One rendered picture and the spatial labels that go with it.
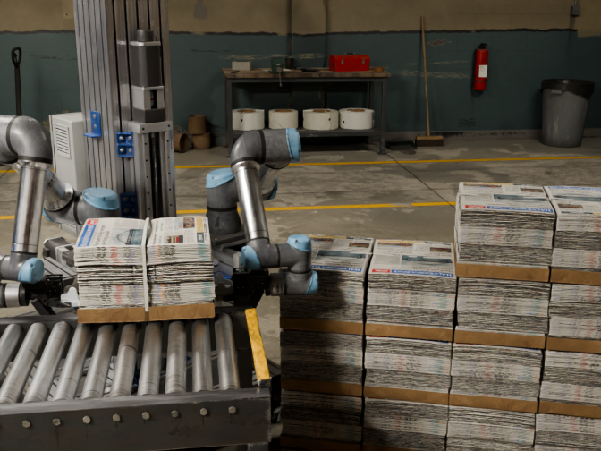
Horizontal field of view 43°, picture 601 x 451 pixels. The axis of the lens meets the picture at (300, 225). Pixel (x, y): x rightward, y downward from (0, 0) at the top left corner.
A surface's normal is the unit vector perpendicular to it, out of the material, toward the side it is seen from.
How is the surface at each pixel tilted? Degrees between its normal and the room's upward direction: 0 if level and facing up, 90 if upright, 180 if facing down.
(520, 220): 90
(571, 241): 90
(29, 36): 90
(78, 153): 90
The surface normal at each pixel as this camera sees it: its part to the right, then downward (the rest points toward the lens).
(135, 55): -0.76, 0.18
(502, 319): -0.17, 0.29
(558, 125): -0.59, 0.24
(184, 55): 0.14, 0.29
